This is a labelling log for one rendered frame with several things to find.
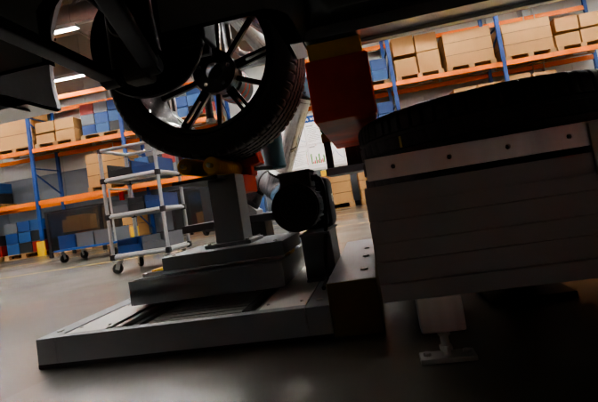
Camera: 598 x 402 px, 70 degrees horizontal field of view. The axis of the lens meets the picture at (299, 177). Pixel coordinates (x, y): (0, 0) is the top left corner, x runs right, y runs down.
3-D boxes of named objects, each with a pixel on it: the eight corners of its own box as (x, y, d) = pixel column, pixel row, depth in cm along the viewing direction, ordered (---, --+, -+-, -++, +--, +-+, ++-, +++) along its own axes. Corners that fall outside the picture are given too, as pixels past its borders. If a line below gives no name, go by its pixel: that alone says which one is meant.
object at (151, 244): (109, 276, 333) (92, 149, 339) (139, 266, 375) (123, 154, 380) (173, 266, 324) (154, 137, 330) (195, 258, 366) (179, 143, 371)
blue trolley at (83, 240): (54, 264, 620) (46, 198, 626) (81, 258, 680) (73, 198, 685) (118, 255, 606) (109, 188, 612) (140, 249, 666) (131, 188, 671)
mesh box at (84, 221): (49, 258, 893) (43, 212, 898) (74, 253, 978) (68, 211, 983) (106, 249, 883) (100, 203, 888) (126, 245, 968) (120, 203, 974)
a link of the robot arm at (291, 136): (277, 193, 260) (309, 71, 237) (294, 205, 248) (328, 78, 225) (256, 194, 250) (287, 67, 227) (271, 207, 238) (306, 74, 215)
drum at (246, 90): (207, 99, 164) (202, 63, 165) (226, 108, 185) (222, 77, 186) (242, 92, 162) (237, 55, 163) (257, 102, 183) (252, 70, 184)
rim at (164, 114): (144, -30, 143) (286, -6, 134) (175, 0, 166) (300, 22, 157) (109, 116, 144) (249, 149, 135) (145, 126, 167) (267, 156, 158)
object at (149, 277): (132, 309, 133) (127, 278, 134) (182, 285, 169) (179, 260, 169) (286, 290, 125) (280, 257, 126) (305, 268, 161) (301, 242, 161)
